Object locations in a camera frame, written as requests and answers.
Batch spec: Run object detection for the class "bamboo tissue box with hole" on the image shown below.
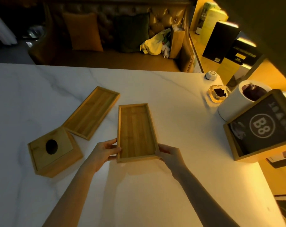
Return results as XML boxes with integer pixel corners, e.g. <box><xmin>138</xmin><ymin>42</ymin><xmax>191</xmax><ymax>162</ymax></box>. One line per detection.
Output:
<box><xmin>27</xmin><ymin>126</ymin><xmax>83</xmax><ymax>178</ymax></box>

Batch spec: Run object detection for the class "yellow fabric bag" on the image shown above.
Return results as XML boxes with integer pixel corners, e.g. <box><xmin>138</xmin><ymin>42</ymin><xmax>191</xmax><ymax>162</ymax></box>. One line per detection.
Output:
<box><xmin>140</xmin><ymin>28</ymin><xmax>172</xmax><ymax>56</ymax></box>

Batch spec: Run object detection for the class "orange cushion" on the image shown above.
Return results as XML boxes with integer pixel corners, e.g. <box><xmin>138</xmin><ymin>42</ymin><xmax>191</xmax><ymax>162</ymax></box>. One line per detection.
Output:
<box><xmin>62</xmin><ymin>12</ymin><xmax>104</xmax><ymax>52</ymax></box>

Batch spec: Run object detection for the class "person's right hand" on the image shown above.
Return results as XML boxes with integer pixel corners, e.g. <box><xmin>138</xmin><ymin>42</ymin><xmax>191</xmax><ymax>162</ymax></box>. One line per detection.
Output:
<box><xmin>155</xmin><ymin>144</ymin><xmax>187</xmax><ymax>180</ymax></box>

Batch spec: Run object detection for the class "rectangular bamboo tray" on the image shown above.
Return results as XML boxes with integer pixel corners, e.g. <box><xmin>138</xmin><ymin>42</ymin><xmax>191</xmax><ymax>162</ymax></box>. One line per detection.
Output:
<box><xmin>116</xmin><ymin>103</ymin><xmax>160</xmax><ymax>163</ymax></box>
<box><xmin>62</xmin><ymin>86</ymin><xmax>120</xmax><ymax>141</ymax></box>

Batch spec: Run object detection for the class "dark green cushion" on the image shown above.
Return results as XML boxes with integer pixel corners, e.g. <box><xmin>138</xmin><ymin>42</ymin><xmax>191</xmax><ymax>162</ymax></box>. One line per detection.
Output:
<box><xmin>113</xmin><ymin>13</ymin><xmax>150</xmax><ymax>54</ymax></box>

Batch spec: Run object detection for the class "black box with yellow label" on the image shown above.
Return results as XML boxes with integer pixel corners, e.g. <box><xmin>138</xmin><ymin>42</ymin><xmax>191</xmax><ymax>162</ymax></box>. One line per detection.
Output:
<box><xmin>224</xmin><ymin>37</ymin><xmax>263</xmax><ymax>67</ymax></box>

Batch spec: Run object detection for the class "person's right forearm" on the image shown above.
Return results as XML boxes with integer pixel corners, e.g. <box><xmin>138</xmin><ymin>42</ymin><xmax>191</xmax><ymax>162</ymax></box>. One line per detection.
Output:
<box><xmin>174</xmin><ymin>166</ymin><xmax>241</xmax><ymax>227</ymax></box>

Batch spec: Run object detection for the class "white call button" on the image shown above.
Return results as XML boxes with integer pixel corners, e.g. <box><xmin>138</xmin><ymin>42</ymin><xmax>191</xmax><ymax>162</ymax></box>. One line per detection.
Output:
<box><xmin>205</xmin><ymin>70</ymin><xmax>218</xmax><ymax>81</ymax></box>

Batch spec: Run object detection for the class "small white plush toy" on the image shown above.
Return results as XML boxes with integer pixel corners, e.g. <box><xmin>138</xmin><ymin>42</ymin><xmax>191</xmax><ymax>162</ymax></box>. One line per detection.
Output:
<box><xmin>161</xmin><ymin>44</ymin><xmax>171</xmax><ymax>58</ymax></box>

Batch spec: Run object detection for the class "person's left hand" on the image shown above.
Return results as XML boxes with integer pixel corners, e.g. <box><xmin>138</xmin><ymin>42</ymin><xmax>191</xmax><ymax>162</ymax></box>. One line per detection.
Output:
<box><xmin>86</xmin><ymin>139</ymin><xmax>122</xmax><ymax>173</ymax></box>

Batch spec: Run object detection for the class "tufted leather sofa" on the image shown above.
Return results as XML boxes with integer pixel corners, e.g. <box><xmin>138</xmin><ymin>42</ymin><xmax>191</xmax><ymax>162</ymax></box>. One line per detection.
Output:
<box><xmin>28</xmin><ymin>0</ymin><xmax>196</xmax><ymax>73</ymax></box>

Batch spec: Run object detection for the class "large black box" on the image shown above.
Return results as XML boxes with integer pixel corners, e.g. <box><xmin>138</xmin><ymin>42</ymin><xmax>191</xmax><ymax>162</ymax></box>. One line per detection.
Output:
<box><xmin>202</xmin><ymin>21</ymin><xmax>241</xmax><ymax>64</ymax></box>

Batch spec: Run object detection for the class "pale yellow box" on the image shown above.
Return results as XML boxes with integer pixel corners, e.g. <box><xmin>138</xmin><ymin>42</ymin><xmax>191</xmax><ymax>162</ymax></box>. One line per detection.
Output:
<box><xmin>199</xmin><ymin>8</ymin><xmax>229</xmax><ymax>45</ymax></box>

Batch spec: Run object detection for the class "clear plastic bag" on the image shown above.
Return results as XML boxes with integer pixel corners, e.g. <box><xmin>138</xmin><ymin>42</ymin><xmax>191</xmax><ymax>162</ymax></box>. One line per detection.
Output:
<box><xmin>27</xmin><ymin>25</ymin><xmax>45</xmax><ymax>41</ymax></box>

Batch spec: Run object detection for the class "green and yellow box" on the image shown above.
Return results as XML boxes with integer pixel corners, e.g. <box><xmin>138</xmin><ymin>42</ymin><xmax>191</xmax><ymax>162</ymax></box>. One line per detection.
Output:
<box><xmin>195</xmin><ymin>2</ymin><xmax>221</xmax><ymax>36</ymax></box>

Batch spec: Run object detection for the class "brown paper bag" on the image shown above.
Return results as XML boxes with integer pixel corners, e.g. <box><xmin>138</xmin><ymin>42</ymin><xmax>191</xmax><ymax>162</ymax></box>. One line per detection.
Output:
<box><xmin>169</xmin><ymin>24</ymin><xmax>186</xmax><ymax>59</ymax></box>

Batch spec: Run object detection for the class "white curtain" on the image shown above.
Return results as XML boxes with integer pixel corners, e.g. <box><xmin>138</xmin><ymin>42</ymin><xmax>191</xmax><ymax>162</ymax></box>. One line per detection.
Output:
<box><xmin>0</xmin><ymin>8</ymin><xmax>18</xmax><ymax>46</ymax></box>

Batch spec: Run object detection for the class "person's left forearm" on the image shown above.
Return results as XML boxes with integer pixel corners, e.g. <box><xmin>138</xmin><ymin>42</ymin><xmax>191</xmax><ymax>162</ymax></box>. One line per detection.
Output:
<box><xmin>42</xmin><ymin>162</ymin><xmax>97</xmax><ymax>227</ymax></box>

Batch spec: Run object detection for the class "wooden framed black sign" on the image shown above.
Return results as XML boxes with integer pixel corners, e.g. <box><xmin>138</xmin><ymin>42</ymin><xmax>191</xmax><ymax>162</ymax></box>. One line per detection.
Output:
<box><xmin>223</xmin><ymin>89</ymin><xmax>286</xmax><ymax>163</ymax></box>

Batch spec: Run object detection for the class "glass ashtray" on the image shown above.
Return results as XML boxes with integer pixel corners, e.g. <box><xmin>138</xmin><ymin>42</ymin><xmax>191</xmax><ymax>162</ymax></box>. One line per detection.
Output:
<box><xmin>207</xmin><ymin>85</ymin><xmax>231</xmax><ymax>103</ymax></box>

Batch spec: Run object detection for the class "white paper roll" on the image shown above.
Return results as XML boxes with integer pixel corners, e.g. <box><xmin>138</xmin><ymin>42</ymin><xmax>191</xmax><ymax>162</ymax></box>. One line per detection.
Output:
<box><xmin>218</xmin><ymin>79</ymin><xmax>274</xmax><ymax>122</ymax></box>

